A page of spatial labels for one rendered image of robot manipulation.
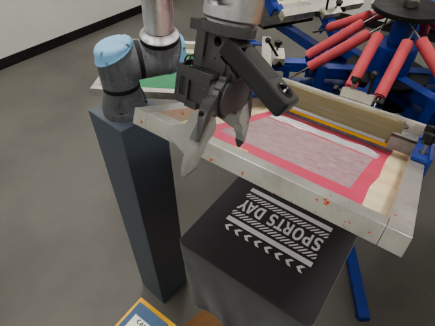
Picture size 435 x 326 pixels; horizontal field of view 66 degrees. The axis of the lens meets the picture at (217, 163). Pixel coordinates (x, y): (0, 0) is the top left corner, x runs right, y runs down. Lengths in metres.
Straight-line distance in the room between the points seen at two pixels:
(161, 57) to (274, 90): 0.66
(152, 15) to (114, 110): 0.31
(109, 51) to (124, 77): 0.08
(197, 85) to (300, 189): 0.26
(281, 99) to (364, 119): 0.75
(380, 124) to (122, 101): 0.79
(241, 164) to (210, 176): 1.94
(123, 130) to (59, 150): 2.03
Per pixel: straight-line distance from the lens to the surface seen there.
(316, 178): 0.74
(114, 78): 1.06
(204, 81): 0.45
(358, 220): 0.59
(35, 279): 2.33
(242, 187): 1.21
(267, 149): 0.82
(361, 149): 1.08
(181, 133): 0.47
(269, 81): 0.43
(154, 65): 1.06
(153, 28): 1.02
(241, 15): 0.43
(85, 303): 2.14
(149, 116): 0.75
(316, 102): 1.18
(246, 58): 0.43
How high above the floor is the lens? 1.84
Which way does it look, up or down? 43 degrees down
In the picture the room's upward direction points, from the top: straight up
